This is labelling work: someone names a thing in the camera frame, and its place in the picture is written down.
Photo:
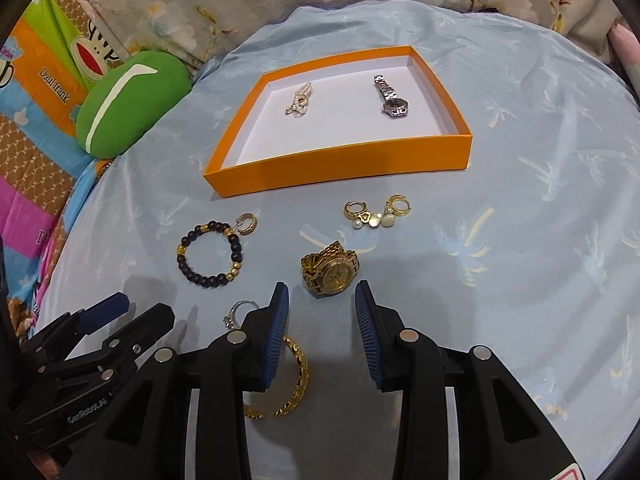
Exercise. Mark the green plush cushion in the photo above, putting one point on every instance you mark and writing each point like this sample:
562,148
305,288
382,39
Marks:
128,101

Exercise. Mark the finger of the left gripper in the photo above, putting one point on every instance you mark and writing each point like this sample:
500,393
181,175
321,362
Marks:
114,362
60,337

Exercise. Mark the gold pearl drop earrings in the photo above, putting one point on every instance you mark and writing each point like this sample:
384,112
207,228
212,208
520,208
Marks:
360,215

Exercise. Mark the light blue palm sheet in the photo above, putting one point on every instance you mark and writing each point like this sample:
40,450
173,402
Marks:
533,250

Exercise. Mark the gold wrist watch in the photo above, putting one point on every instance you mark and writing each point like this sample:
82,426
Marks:
330,271

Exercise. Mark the colourful cartoon bedsheet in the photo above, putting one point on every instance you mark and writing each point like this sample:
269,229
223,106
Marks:
53,57

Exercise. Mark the pink white pillow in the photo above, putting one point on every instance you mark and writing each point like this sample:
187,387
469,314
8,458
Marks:
627,49

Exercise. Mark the gold hoop earring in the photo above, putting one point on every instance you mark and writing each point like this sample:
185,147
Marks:
245,224

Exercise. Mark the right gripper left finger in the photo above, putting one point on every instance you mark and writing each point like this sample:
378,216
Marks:
142,434

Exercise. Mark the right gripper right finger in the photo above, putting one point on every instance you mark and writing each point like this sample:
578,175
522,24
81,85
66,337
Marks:
457,404

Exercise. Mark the orange shallow box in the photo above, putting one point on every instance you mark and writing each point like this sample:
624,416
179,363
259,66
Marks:
322,121

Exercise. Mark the gold braided bangle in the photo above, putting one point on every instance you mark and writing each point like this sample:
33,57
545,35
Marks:
302,379

